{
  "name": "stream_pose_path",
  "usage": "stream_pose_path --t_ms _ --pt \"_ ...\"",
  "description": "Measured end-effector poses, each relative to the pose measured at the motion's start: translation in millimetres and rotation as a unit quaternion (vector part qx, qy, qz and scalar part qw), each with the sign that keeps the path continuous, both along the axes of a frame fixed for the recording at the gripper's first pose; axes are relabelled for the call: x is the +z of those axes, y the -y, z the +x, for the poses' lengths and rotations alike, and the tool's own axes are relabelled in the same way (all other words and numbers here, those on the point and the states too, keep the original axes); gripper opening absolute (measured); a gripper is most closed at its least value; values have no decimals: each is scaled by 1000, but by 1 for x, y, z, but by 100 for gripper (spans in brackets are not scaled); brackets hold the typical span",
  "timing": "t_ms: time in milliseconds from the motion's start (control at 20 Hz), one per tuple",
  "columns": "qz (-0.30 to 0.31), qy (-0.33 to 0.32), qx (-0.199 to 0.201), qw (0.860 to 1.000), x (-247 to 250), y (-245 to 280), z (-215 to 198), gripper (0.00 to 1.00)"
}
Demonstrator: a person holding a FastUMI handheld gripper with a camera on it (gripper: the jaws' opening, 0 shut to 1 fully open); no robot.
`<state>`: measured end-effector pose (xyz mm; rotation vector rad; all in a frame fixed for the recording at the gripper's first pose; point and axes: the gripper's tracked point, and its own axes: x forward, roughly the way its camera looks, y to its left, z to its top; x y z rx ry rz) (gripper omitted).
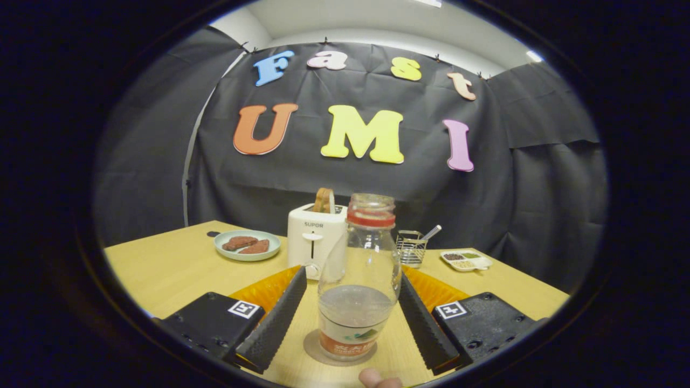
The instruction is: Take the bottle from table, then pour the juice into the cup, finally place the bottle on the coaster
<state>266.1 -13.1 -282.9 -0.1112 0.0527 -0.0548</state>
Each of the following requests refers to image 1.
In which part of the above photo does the brown bread slice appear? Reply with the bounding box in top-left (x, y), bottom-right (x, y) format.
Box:
top-left (313, 188), bottom-right (336, 214)

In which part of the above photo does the wooden table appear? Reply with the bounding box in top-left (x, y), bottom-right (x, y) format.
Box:
top-left (103, 220), bottom-right (571, 387)

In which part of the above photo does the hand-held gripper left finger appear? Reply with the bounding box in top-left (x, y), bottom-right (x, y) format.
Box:
top-left (156, 265), bottom-right (308, 374)

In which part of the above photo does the clear plastic juice bottle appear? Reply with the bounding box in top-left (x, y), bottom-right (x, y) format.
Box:
top-left (318, 193), bottom-right (403, 362)

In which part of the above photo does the white toaster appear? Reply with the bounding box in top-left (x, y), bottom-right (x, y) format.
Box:
top-left (287, 203), bottom-right (348, 281)

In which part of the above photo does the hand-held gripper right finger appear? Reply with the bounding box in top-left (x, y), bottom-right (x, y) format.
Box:
top-left (398, 265), bottom-right (546, 376)

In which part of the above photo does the wire mesh basket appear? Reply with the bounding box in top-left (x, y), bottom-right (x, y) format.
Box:
top-left (396, 230), bottom-right (428, 268)

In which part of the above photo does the white divided tray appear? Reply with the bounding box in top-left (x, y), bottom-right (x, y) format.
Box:
top-left (440, 250), bottom-right (493, 272)

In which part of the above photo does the pale green plate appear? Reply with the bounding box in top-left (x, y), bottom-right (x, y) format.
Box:
top-left (213, 230), bottom-right (282, 262)

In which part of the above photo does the round brown coaster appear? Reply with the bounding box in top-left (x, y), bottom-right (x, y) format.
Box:
top-left (303, 329), bottom-right (378, 368)

